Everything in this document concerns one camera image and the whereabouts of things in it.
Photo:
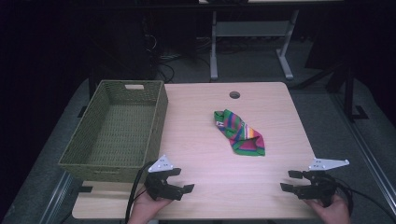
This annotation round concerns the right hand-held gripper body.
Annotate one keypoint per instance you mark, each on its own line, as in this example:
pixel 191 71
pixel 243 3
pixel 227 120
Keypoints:
pixel 320 186

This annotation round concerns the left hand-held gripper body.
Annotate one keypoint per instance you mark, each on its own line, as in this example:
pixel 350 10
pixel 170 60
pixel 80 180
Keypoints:
pixel 157 186

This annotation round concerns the green woven basket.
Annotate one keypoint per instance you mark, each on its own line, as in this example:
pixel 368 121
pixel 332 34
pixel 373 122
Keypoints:
pixel 124 130

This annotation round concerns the striped knit garment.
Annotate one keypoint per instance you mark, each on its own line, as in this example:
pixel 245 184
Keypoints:
pixel 239 133

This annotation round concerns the person's left hand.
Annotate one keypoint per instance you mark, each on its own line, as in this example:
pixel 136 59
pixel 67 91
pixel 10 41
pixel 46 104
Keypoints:
pixel 144 211

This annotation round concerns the person's right hand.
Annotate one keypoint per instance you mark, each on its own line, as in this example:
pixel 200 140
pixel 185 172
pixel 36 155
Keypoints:
pixel 334 214

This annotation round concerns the black metal stand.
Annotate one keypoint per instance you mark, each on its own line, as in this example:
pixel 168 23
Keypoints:
pixel 350 93

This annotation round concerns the aluminium floor rail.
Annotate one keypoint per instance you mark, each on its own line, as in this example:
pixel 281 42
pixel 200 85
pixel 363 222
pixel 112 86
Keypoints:
pixel 367 149
pixel 59 193

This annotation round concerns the grey metal desk frame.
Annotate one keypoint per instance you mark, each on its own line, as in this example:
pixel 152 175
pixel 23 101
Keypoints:
pixel 214 46

